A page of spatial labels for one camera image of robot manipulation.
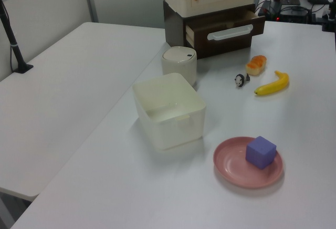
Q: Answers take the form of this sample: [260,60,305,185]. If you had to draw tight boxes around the toy panda figure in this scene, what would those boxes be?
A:
[235,72,251,89]

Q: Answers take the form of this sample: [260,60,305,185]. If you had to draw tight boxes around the small beige lidded trash can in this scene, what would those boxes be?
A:
[161,46,198,87]

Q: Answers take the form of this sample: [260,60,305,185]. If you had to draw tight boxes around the black box with red light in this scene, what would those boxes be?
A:
[278,5,312,23]

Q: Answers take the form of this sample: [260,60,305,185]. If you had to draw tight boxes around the yellow toy banana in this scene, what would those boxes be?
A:
[254,70,289,96]

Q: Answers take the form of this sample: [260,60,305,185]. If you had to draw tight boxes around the cream open plastic bin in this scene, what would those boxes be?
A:
[132,72,207,152]

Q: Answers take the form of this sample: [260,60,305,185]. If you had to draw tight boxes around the dark brown drawer housing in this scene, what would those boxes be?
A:
[162,0,257,54]

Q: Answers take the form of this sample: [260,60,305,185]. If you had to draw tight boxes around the black mount bracket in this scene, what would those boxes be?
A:
[321,0,336,33]

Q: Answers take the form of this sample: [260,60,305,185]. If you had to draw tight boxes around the toy bread with orange glaze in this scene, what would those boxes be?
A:
[245,55,268,77]

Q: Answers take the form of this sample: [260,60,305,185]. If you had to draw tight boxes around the pink plate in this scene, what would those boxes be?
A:
[213,136,285,189]

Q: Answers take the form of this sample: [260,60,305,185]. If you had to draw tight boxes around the purple cube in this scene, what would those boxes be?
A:
[246,136,277,171]

